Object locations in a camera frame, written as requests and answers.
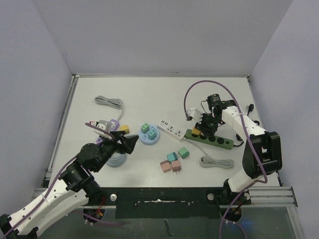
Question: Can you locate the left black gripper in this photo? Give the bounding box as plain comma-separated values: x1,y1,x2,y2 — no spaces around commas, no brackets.
93,131,138,172

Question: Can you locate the yellow plug adapter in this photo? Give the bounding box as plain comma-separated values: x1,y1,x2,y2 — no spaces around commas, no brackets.
191,127,201,135
120,124,130,134

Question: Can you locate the green power strip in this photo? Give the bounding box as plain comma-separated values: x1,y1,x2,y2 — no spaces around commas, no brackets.
184,129,234,150

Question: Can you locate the green plug adapter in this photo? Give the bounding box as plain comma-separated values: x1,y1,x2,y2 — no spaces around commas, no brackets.
141,123,150,133
177,147,190,159

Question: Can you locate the teal plug adapter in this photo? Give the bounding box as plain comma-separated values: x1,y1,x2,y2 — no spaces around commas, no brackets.
148,129,157,140
166,152,178,162

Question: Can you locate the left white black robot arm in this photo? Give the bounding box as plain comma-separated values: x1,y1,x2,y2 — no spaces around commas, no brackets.
0,131,139,239

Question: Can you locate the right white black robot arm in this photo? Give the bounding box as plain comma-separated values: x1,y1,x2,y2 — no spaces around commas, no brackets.
195,94,283,204

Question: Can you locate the purple power strip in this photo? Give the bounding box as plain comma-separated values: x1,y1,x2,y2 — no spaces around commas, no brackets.
96,119,120,143

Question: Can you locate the round blue power strip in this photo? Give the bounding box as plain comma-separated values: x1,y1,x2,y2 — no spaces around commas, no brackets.
139,124,160,145

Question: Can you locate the white power strip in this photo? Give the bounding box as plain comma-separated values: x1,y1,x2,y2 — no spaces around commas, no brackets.
157,119,186,141

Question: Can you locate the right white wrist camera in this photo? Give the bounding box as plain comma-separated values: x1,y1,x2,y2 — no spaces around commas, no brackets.
185,108,203,124

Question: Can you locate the coiled blue power cable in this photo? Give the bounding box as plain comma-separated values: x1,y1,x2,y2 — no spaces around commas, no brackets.
106,153,127,169

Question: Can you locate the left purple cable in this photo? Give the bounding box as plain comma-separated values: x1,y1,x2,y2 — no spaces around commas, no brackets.
3,121,125,237

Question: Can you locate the purple cable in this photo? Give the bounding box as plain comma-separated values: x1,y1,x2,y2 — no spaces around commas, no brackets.
3,121,125,237
183,80,269,239

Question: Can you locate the grey bundled cable top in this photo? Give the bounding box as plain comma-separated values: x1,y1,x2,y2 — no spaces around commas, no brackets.
94,95,124,120

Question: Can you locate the white bundled cable right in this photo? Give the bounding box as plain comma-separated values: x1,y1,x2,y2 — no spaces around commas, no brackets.
185,138,235,169

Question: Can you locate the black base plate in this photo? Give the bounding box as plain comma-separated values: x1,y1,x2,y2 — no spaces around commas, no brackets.
87,187,251,219

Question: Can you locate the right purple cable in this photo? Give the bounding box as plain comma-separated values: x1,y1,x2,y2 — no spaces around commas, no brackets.
183,80,269,239

